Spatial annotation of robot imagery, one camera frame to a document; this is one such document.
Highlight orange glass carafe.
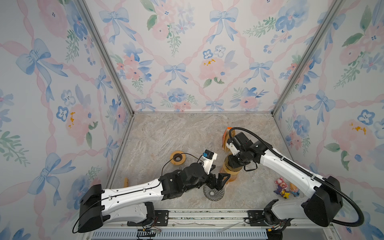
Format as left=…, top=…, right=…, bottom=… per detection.
left=219, top=167, right=241, bottom=184

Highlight clear glass dripper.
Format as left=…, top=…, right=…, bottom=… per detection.
left=203, top=185, right=225, bottom=202

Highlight wooden ring holder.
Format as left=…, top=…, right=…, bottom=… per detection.
left=170, top=151, right=186, bottom=166

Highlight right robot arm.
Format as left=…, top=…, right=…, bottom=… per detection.
left=227, top=143, right=343, bottom=227

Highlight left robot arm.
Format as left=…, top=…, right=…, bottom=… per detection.
left=73, top=163, right=231, bottom=233

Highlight colourful toy figure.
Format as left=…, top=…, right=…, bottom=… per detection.
left=274, top=178, right=291, bottom=199

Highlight ice cream cone toy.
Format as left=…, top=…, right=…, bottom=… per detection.
left=290, top=183, right=300, bottom=197

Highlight pink ice cream toy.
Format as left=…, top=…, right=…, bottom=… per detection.
left=124, top=178, right=130, bottom=188

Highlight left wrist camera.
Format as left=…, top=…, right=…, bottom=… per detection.
left=202, top=150, right=218, bottom=175

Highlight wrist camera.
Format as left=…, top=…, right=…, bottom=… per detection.
left=226, top=133, right=253, bottom=156
left=202, top=150, right=218, bottom=175

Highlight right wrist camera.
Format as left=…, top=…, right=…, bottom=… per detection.
left=226, top=133, right=253, bottom=156

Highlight aluminium front rail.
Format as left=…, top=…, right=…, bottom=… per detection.
left=78, top=209, right=340, bottom=240

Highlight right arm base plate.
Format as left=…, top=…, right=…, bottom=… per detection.
left=244, top=210, right=288, bottom=228

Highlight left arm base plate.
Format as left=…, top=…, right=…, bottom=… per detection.
left=127, top=210, right=169, bottom=228

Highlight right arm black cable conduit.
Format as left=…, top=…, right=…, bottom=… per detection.
left=227, top=126, right=365, bottom=227

